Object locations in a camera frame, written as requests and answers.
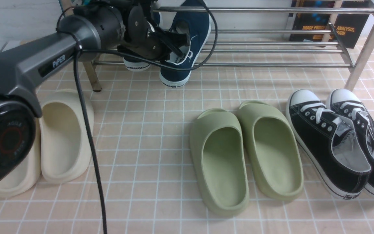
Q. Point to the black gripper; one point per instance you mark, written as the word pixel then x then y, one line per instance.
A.
pixel 143 36

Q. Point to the navy canvas shoe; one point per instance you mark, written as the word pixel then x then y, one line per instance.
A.
pixel 197 25
pixel 138 66

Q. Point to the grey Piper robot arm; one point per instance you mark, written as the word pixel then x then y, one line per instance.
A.
pixel 92 28

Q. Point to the steel shoe rack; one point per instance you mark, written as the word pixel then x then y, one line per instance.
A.
pixel 355 68

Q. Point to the left green foam slipper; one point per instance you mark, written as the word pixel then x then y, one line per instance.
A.
pixel 216 146

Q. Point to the green foam slipper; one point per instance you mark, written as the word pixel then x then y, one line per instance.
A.
pixel 272 150
pixel 216 146

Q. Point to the right cream foam slipper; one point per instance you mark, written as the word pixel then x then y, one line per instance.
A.
pixel 65 148

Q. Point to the cream foam slipper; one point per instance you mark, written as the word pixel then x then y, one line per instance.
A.
pixel 65 148
pixel 26 174

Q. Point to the right green foam slipper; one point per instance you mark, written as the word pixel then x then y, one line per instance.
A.
pixel 272 150

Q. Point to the black image processing book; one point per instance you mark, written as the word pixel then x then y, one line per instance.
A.
pixel 348 26

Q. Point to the left black canvas sneaker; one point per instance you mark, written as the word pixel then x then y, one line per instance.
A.
pixel 331 143

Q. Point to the black canvas sneaker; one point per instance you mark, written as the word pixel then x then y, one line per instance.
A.
pixel 331 143
pixel 347 104

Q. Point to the left cream foam slipper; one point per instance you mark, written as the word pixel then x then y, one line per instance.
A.
pixel 26 174

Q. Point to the right black canvas sneaker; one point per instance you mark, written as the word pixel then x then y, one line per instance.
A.
pixel 347 104

